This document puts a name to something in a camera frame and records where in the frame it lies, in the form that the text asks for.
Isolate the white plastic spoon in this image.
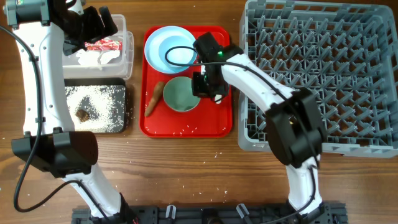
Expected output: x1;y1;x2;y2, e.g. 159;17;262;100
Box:
215;95;222;104

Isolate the red snack wrapper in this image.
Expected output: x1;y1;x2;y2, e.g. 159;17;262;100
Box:
85;38;123;51

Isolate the white napkin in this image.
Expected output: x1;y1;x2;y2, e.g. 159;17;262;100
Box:
76;50;121;66

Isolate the mint green bowl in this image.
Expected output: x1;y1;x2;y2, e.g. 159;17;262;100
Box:
163;77;200;113

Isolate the brown carrot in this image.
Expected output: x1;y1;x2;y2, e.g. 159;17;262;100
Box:
144;82;165;117

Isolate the large white plate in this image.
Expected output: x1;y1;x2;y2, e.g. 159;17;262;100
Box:
144;26;194;74

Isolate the white bowl with rice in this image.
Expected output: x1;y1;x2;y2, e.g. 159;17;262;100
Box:
159;35;197;73

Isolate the brown food scrap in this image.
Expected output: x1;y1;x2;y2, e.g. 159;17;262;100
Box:
75;109;90;123

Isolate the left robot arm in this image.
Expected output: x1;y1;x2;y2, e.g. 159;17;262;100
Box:
3;0;139;223

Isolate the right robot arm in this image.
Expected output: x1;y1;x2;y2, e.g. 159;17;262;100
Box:
192;32;326;219

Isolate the grey dishwasher rack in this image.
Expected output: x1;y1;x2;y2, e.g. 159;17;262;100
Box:
239;1;397;158

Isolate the red serving tray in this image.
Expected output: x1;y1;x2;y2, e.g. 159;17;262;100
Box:
139;25;233;139

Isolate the clear plastic bin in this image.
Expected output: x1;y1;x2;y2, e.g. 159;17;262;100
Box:
62;14;134;80

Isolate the black plastic tray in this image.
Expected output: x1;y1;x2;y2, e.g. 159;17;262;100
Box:
63;77;127;134

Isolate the spilled white rice pile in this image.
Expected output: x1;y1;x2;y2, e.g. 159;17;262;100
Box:
64;85;126;133

